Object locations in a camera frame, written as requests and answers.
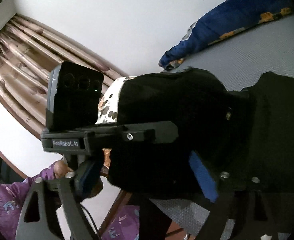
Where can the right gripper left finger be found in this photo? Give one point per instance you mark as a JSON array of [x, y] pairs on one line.
[[38, 219]]

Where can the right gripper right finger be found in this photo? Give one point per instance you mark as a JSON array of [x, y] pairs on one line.
[[253, 218]]

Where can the black denim pants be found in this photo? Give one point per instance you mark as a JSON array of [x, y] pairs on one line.
[[245, 139]]

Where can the person's left hand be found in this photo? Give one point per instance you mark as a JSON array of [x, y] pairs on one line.
[[61, 169]]

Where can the purple patterned sleeve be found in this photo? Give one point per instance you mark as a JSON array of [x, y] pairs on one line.
[[12, 197]]

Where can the white floral pillow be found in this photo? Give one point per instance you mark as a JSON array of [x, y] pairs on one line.
[[108, 105]]

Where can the brown patterned curtain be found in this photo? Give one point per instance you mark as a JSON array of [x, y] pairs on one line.
[[28, 53]]

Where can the grey mesh bed mattress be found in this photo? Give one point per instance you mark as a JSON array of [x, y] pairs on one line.
[[239, 61]]

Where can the blue floral blanket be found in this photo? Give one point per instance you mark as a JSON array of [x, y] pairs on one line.
[[224, 21]]

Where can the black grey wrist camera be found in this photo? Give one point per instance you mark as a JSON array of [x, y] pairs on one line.
[[73, 96]]

